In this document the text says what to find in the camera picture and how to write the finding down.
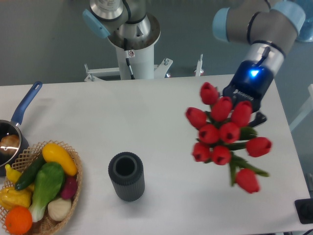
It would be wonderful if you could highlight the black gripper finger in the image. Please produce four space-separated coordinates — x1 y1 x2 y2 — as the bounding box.
248 111 267 128

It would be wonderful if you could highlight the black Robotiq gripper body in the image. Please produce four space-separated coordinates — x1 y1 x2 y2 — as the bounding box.
223 60 273 112

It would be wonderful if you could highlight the red tulip bouquet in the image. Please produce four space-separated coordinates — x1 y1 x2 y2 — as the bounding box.
185 82 272 194

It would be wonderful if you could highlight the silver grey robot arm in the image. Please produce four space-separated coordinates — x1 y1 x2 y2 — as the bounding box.
83 0 306 127

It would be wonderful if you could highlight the dark grey ribbed vase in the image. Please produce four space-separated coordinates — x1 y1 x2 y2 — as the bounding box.
108 152 145 202

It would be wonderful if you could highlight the blue plastic bag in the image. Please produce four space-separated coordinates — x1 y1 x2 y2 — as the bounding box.
297 17 313 43

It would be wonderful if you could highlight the black device at edge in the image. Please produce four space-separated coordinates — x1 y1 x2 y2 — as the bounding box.
294 198 313 224

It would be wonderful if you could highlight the purple red radish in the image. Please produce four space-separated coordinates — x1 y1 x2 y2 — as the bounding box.
60 177 78 200

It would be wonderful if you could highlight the yellow squash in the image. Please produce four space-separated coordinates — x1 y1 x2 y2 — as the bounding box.
42 143 78 176

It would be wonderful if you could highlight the green bok choy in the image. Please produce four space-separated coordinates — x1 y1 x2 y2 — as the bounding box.
29 162 65 223

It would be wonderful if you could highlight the white garlic bulb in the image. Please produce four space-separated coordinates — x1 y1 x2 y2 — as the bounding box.
47 198 71 221

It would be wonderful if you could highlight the woven wicker basket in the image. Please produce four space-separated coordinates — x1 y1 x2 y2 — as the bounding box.
0 141 83 235

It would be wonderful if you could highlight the dark green cucumber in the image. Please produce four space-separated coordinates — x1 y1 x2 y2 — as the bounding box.
15 154 46 190

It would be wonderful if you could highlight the brown bread roll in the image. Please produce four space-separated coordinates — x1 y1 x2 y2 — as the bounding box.
0 135 20 157

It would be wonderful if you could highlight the orange fruit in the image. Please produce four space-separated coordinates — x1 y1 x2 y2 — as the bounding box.
5 206 33 235

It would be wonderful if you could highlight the white frame at right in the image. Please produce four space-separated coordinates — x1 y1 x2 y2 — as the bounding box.
289 84 313 132

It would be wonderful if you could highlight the white metal base frame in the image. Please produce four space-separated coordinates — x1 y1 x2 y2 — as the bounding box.
84 54 204 82

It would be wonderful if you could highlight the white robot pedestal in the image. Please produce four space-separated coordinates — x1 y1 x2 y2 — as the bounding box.
109 13 160 80

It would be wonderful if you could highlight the black cable on pedestal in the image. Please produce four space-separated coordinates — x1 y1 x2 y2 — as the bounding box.
123 38 136 80

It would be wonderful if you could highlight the blue handled saucepan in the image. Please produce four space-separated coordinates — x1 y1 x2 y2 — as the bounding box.
0 81 43 177

